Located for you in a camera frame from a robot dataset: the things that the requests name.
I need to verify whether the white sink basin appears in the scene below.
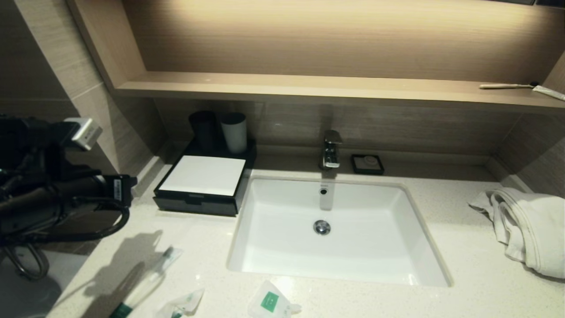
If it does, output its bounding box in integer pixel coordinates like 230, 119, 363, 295
226, 175, 454, 288

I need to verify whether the white bathtub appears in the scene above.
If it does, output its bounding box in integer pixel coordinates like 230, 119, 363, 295
0, 247, 89, 318

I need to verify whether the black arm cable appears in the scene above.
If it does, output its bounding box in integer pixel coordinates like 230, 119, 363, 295
0, 194, 131, 244

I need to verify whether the white towel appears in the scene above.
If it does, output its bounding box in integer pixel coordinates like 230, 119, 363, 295
468, 187, 565, 280

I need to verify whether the flat packet green square label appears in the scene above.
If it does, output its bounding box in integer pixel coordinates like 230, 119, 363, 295
247, 280, 302, 318

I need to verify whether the long toothbrush packet green label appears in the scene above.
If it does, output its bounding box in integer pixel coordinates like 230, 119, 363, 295
109, 246, 183, 318

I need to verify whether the crumpled small white packet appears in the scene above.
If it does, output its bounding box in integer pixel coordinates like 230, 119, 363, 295
154, 288, 205, 318

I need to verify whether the white toothpaste tube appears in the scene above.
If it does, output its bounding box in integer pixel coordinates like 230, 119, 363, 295
532, 85, 565, 101

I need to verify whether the black cup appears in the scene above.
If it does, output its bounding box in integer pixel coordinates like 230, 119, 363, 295
188, 110, 218, 151

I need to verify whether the beige toothbrush with black head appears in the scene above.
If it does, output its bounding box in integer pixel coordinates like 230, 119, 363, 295
479, 82, 539, 90

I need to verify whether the chrome faucet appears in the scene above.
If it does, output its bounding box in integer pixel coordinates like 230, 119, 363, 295
320, 129, 343, 170

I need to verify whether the grey white cup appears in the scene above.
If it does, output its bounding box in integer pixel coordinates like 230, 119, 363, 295
220, 112, 248, 154

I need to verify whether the black soap dish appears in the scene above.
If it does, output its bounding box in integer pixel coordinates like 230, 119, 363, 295
351, 153, 384, 175

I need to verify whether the wooden wall shelf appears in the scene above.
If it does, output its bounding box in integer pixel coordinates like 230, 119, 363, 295
113, 71, 565, 114

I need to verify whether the metal shower hose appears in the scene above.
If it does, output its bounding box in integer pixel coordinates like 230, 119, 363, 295
4, 243, 50, 281

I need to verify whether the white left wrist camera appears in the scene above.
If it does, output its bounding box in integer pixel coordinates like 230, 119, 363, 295
64, 117, 103, 151

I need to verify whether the black box with white lid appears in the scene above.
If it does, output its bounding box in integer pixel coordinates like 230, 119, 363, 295
153, 140, 257, 217

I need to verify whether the black box drawer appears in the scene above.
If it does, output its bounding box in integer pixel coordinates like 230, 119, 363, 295
153, 191, 239, 217

